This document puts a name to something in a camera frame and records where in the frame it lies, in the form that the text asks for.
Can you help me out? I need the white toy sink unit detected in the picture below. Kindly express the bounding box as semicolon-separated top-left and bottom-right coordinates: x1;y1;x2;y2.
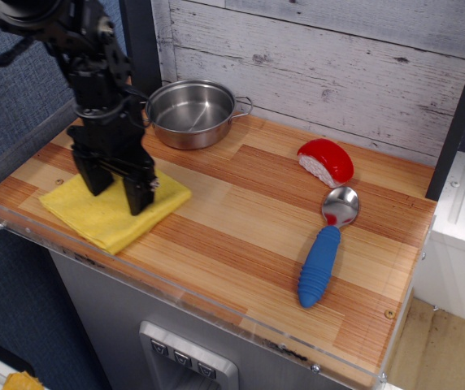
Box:
413;152;465;319

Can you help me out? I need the yellow cloth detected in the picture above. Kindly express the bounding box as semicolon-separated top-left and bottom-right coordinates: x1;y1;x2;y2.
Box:
40;171;192;254

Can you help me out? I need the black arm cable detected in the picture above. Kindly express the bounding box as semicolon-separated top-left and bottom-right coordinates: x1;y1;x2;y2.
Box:
0;38;34;68

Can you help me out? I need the red and white sushi toy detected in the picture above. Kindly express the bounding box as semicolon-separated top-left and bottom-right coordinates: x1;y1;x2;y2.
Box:
297;138;354;189

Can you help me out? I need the grey toy cabinet front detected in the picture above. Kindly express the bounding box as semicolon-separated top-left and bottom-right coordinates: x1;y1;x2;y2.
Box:
52;253;344;389

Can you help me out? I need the clear acrylic table guard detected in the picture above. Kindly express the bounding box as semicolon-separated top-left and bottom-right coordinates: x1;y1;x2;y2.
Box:
0;115;435;389

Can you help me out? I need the blue handled metal spoon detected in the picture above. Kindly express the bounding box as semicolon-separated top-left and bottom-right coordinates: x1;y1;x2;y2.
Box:
298;186;359;309

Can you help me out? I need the black vertical left post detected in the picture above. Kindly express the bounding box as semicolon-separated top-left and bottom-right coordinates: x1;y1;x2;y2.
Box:
120;0;162;96

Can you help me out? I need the silver button panel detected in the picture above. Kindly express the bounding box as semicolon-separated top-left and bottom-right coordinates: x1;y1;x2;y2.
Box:
139;321;239;389

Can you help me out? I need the black vertical post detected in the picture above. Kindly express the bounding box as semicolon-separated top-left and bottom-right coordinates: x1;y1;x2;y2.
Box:
425;84;465;201
120;0;162;96

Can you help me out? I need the black vertical right post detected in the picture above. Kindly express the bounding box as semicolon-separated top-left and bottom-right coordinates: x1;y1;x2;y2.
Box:
425;84;465;201

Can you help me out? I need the small stainless steel pot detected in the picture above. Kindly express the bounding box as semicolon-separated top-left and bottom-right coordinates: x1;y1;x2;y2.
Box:
144;80;254;150

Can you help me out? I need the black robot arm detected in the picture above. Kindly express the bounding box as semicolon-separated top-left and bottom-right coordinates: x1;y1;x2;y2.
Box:
0;1;159;215

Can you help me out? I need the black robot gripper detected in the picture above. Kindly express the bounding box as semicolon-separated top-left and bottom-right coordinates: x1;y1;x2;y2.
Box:
67;107;159;215

